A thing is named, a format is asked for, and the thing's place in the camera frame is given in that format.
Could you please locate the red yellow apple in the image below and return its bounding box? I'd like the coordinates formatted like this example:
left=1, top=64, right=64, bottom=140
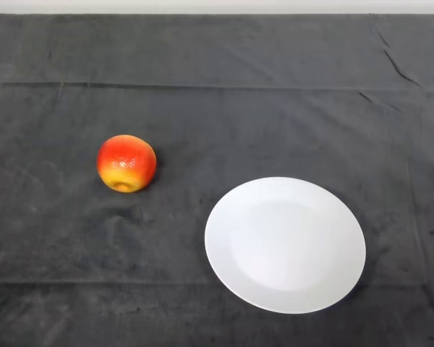
left=95, top=134, right=158, bottom=194

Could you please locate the white round plate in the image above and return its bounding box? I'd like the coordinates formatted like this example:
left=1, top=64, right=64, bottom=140
left=204, top=176, right=367, bottom=314

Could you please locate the black cloth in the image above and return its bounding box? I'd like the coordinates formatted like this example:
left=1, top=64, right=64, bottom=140
left=0, top=13, right=434, bottom=347

